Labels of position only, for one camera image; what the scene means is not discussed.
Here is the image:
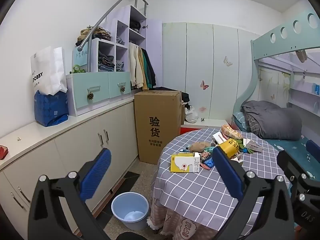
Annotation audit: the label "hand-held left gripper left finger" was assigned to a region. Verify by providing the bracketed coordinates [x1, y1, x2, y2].
[27, 147, 112, 240]

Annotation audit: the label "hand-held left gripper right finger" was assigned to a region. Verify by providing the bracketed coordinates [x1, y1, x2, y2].
[212, 146, 300, 240]

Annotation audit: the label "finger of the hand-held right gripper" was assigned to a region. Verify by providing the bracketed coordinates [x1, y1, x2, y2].
[305, 139, 320, 162]
[277, 150, 307, 189]

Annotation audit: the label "red and blue wrapper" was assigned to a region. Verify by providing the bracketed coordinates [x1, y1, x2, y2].
[200, 159, 216, 171]

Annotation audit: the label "yellow box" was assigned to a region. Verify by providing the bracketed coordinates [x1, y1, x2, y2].
[216, 138, 240, 157]

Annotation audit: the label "small white red box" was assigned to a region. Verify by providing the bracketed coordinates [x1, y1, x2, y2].
[212, 131, 229, 145]

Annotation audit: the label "tan stocking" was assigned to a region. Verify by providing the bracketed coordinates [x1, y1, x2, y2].
[188, 141, 213, 153]

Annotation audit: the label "blue plastic bucket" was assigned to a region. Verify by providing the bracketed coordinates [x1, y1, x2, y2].
[111, 192, 150, 231]

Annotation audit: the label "white paper card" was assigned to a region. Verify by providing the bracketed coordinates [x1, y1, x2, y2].
[244, 139, 264, 153]

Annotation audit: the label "white and yellow carton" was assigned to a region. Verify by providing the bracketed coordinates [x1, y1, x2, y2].
[170, 152, 200, 173]

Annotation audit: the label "orange snack bag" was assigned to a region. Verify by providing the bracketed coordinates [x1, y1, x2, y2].
[221, 124, 242, 139]

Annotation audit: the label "teal printed bed sheet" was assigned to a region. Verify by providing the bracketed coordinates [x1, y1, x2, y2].
[265, 134, 320, 175]

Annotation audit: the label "black floor mat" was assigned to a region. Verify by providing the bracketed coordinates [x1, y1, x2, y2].
[110, 171, 140, 193]

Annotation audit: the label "grey checked tablecloth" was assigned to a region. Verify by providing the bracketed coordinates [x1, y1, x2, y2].
[151, 127, 297, 234]

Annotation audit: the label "cream low cabinet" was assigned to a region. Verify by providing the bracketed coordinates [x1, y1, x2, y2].
[0, 95, 139, 230]

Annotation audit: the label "grey quilt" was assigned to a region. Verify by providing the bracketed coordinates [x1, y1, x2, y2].
[241, 100, 303, 140]

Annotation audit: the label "red bench with white top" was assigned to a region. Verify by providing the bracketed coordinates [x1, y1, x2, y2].
[180, 118, 229, 136]

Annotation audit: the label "blue plaid pillow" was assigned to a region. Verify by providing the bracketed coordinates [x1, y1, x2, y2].
[232, 111, 250, 132]

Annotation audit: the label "white plastic bag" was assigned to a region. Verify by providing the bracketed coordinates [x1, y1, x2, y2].
[185, 106, 199, 123]

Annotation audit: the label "pink printed table skirt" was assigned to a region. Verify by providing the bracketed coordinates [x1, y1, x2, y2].
[147, 196, 255, 240]

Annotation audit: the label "person's leg black pants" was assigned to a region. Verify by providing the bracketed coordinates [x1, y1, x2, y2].
[117, 232, 150, 240]

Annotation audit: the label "tall cardboard box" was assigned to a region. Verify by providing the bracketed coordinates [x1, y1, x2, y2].
[134, 90, 182, 165]

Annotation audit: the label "blue shopping bag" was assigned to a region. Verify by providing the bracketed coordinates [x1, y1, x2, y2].
[34, 91, 69, 127]

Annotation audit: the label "large teal drawer unit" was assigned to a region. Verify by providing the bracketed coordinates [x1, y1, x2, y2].
[66, 72, 110, 117]

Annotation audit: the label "small teal drawer unit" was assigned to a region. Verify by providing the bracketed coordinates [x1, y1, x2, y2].
[108, 71, 132, 104]

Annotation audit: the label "white wardrobe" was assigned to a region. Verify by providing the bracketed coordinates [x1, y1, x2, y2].
[162, 22, 260, 130]

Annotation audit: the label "brown hanging object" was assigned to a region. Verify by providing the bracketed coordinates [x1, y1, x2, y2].
[295, 50, 308, 63]

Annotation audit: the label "folded dark clothes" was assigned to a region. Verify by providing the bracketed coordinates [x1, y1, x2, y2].
[98, 52, 116, 72]

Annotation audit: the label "cream hanging jacket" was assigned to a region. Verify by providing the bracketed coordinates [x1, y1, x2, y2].
[129, 44, 145, 90]

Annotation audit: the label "green hanging garment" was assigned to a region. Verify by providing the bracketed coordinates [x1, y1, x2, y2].
[141, 49, 151, 90]

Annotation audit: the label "dark hanging jacket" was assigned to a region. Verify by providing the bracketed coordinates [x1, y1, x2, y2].
[144, 49, 157, 90]

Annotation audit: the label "white paper bag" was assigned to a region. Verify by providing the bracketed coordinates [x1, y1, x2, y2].
[30, 46, 68, 96]

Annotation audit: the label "teal sign board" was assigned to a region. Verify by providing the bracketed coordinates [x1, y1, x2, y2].
[72, 42, 90, 67]

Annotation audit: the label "pile of folded clothes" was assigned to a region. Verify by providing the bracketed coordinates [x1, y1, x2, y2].
[77, 26, 112, 43]

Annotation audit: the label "lilac cube shelf unit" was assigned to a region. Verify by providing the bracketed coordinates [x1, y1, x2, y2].
[87, 5, 163, 90]

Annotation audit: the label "metal handrail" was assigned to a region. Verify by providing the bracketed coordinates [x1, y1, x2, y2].
[77, 0, 149, 52]

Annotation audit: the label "teal bunk bed frame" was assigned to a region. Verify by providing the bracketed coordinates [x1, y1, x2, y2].
[232, 12, 320, 135]

